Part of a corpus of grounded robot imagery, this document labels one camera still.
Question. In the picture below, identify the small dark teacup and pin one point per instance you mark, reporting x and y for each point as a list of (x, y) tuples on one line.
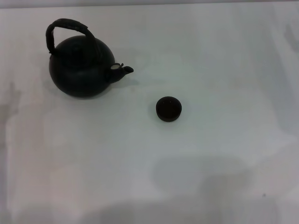
[(168, 109)]

